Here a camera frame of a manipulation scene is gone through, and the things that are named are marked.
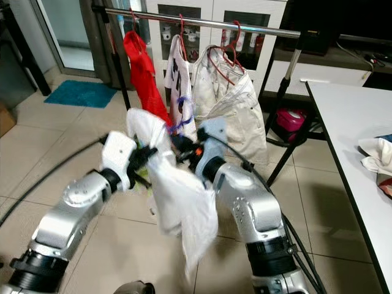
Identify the white table black frame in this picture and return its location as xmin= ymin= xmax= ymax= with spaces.
xmin=306 ymin=81 xmax=392 ymax=294

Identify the plain white garment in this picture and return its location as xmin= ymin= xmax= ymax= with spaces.
xmin=126 ymin=108 xmax=220 ymax=281

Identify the white shirt black print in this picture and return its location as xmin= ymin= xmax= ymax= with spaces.
xmin=164 ymin=34 xmax=195 ymax=132

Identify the red garment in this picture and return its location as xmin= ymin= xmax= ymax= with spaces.
xmin=122 ymin=29 xmax=173 ymax=127

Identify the pink plastic container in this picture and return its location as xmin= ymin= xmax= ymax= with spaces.
xmin=276 ymin=108 xmax=308 ymax=146

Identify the black television screen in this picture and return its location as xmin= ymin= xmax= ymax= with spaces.
xmin=285 ymin=0 xmax=392 ymax=43

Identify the brown buttoned garment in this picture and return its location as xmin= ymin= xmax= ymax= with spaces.
xmin=380 ymin=174 xmax=392 ymax=198

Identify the blue floor mat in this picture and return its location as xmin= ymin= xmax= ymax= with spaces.
xmin=44 ymin=80 xmax=109 ymax=108

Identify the beige jacket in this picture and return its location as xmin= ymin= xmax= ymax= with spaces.
xmin=191 ymin=45 xmax=269 ymax=166

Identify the purple clothes hanger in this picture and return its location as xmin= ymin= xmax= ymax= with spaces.
xmin=167 ymin=95 xmax=197 ymax=135

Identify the black clothes rack steel rod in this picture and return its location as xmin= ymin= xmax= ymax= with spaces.
xmin=91 ymin=3 xmax=325 ymax=187

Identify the red clothes hanger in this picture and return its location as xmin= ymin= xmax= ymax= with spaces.
xmin=129 ymin=9 xmax=139 ymax=34
xmin=175 ymin=13 xmax=189 ymax=62
xmin=205 ymin=20 xmax=246 ymax=86

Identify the white low sideboard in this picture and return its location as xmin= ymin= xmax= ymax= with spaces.
xmin=258 ymin=43 xmax=392 ymax=99

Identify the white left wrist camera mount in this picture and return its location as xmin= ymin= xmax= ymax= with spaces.
xmin=101 ymin=130 xmax=139 ymax=192

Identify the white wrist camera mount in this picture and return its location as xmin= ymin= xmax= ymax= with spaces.
xmin=101 ymin=130 xmax=139 ymax=192
xmin=198 ymin=117 xmax=229 ymax=179

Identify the brown cardboard box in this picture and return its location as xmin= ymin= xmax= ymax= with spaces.
xmin=0 ymin=103 xmax=18 ymax=138

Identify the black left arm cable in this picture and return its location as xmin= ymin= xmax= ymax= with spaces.
xmin=0 ymin=136 xmax=108 ymax=226

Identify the white glass-door cabinet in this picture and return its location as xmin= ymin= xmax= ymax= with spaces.
xmin=141 ymin=0 xmax=287 ymax=80

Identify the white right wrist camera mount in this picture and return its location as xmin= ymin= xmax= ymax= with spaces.
xmin=198 ymin=117 xmax=229 ymax=179

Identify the glass sliding door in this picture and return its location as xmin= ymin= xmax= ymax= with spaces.
xmin=34 ymin=0 xmax=99 ymax=74

